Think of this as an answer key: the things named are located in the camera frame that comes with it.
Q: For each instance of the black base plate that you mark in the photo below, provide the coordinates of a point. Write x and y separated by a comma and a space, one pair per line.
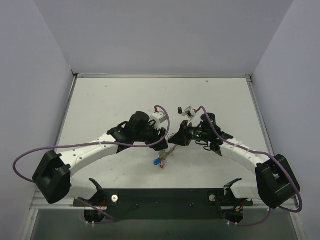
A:
162, 204

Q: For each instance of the red capped key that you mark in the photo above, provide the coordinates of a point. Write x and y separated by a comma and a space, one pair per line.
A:
163, 163

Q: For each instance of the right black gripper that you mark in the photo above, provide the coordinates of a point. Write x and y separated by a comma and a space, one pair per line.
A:
182, 133

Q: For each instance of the blue capped key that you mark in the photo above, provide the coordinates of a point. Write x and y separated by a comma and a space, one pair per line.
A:
157, 161

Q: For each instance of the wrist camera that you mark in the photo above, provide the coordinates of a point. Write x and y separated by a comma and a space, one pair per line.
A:
159, 117
189, 112

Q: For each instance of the black capped key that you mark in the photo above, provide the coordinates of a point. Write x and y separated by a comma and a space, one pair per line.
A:
180, 111

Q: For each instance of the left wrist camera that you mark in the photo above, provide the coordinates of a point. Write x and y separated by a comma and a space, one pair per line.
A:
159, 117

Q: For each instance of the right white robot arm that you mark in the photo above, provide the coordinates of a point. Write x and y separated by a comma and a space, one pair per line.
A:
274, 182

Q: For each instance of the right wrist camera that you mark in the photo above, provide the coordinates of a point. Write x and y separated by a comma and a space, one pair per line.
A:
189, 112

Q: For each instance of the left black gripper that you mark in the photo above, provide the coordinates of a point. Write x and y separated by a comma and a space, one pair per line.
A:
161, 136

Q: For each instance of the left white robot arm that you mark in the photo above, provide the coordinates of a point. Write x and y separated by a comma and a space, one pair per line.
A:
54, 176

